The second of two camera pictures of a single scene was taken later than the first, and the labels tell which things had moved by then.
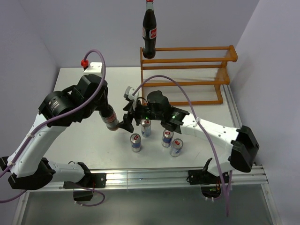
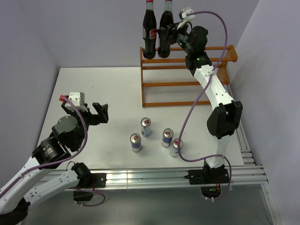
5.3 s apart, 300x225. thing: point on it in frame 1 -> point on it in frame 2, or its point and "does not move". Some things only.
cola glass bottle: [109, 117] -> [167, 19]
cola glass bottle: [149, 31] does not move
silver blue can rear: [146, 127] does not move
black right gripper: [126, 124] -> [172, 30]
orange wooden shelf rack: [188, 75] does not move
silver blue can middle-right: [167, 138] does not move
